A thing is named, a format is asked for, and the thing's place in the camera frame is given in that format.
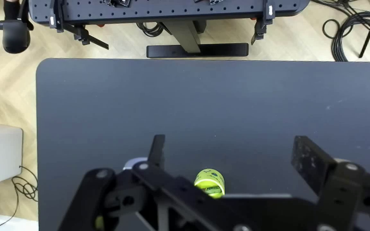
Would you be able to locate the black table clamp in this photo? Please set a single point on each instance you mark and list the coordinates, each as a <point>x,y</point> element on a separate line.
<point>264,21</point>

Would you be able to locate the yellow cup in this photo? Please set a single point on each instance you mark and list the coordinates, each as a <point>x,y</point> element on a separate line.
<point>211,181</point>

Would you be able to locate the black perforated breadboard table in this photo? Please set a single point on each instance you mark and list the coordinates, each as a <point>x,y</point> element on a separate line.
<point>142,10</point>

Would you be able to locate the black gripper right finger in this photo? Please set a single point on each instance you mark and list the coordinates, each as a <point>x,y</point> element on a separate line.
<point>311,162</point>

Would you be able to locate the black table leg base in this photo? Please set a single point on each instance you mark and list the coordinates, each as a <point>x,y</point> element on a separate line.
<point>200,51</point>

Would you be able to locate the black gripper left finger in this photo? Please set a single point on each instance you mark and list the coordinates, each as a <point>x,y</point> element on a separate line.
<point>156,153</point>

